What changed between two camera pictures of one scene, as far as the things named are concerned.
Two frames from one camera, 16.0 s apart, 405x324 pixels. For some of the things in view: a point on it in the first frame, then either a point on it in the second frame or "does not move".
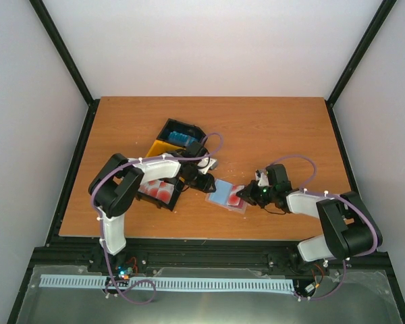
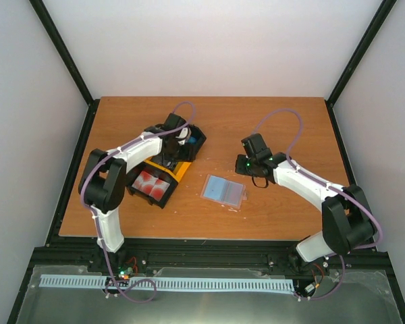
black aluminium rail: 70,253 does not move
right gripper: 249,192 -> 239,167
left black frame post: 92,103 does not move
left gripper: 204,186 -> 170,159
